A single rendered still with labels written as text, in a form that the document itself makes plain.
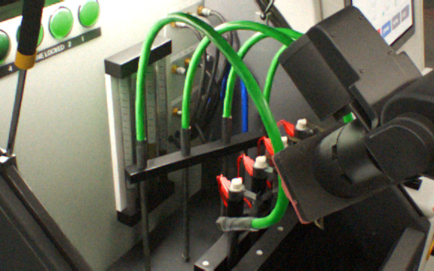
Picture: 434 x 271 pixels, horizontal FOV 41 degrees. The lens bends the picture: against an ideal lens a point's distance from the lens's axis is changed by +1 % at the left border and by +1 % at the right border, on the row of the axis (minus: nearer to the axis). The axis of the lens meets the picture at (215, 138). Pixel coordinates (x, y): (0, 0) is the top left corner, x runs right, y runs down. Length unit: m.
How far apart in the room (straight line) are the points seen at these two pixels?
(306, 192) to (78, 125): 0.60
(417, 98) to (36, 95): 0.69
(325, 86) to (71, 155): 0.68
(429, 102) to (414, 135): 0.02
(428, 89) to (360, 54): 0.07
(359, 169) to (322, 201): 0.08
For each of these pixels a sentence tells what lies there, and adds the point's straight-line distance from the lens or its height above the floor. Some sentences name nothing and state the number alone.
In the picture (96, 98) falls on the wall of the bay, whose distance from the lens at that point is 1.03.
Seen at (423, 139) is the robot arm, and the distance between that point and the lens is 0.33.
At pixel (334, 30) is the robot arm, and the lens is 0.40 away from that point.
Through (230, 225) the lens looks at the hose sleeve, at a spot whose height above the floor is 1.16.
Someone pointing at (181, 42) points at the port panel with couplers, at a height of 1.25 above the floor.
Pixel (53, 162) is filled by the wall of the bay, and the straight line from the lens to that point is 1.00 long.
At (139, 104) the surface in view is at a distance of 0.98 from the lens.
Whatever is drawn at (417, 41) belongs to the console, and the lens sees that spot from 1.79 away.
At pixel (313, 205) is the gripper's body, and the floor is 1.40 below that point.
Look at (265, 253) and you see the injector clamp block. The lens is 1.05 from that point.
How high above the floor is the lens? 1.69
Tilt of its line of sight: 31 degrees down
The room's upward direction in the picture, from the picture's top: 2 degrees clockwise
